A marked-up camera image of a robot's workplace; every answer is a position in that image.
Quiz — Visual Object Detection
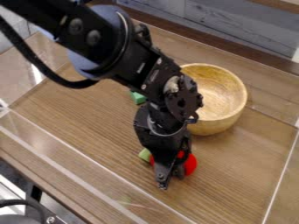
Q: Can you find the green foam block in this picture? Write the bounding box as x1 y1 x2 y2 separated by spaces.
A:
130 91 146 105

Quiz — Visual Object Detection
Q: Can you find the red plush strawberry toy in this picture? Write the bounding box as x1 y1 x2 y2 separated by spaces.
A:
138 148 198 176

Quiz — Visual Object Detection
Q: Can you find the black metal table bracket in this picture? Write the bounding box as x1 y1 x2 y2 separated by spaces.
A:
24 184 67 224

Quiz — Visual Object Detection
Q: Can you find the wooden bowl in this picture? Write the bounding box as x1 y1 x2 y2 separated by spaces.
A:
182 63 248 136

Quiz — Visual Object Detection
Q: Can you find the black cable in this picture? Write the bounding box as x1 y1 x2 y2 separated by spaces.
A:
0 199 43 224

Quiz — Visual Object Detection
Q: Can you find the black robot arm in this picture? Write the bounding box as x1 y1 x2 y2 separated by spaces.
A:
0 0 203 189

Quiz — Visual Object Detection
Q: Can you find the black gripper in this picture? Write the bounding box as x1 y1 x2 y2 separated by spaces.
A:
134 106 192 190

